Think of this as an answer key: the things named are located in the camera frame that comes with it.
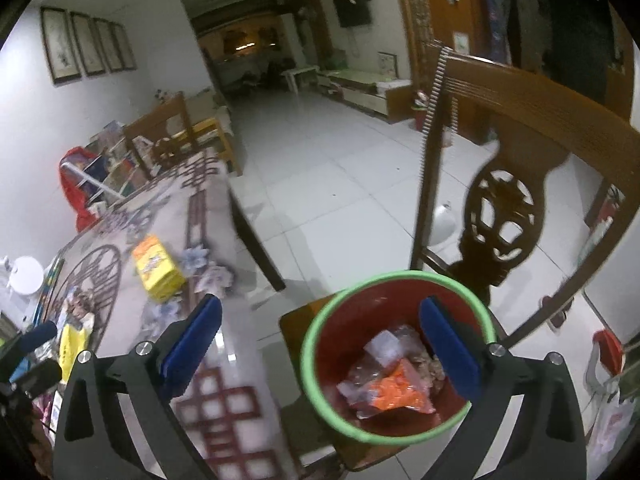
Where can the clear plastic wrap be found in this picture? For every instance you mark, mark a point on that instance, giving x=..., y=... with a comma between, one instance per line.
x=387, y=347

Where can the orange packet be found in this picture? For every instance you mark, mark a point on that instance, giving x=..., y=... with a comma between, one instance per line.
x=400, y=390

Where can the low television cabinet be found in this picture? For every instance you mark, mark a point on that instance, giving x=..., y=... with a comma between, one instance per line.
x=360, y=87

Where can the stack of colourful books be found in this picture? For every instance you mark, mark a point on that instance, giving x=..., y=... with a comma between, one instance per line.
x=50, y=285

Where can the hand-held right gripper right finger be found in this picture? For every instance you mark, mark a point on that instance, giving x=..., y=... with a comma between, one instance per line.
x=450, y=350

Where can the red plastic object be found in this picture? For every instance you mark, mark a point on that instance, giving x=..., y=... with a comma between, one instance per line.
x=607, y=352

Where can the red pot with decorations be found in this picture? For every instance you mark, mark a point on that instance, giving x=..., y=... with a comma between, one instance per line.
x=419, y=112

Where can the wall television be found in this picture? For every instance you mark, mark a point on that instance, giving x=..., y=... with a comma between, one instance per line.
x=354, y=10

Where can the red cloth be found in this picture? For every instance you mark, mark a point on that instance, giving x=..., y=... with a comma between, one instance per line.
x=75, y=195

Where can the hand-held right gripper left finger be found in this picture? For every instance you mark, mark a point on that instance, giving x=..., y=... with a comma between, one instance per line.
x=192, y=345

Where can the small white table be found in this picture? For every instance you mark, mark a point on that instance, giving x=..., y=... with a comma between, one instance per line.
x=300, y=77

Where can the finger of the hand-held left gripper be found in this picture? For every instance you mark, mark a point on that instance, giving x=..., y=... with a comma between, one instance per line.
x=40, y=377
x=35, y=340

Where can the light wooden chair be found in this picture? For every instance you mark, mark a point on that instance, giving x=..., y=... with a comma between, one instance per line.
x=170, y=130

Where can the yellow wrapper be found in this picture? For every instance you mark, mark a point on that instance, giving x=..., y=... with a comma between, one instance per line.
x=72, y=350

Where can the white desk lamp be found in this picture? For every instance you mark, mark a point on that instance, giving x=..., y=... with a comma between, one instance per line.
x=25, y=272

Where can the red bucket with green rim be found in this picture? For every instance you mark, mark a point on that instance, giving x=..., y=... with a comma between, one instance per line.
x=360, y=310

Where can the newspaper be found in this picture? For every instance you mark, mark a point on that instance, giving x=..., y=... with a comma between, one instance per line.
x=80, y=310

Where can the narrow wall scroll picture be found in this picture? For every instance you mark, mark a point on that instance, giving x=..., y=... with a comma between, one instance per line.
x=461, y=42

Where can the small framed picture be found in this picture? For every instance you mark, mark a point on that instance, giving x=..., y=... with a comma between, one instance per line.
x=387, y=65

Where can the white plastic bag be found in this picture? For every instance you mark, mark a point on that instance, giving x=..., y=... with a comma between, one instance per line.
x=612, y=425

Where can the small white round object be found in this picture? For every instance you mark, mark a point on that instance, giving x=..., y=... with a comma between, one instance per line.
x=445, y=222

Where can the white rack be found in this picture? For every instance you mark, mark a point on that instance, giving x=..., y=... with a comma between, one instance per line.
x=107, y=170

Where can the dark carved wooden chair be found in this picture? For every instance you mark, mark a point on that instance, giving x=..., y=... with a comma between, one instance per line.
x=525, y=100

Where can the yellow cardboard box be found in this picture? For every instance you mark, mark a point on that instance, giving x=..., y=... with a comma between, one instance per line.
x=155, y=270

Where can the framed wall picture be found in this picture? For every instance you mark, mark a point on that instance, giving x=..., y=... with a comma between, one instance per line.
x=108, y=44
x=61, y=45
x=88, y=42
x=124, y=45

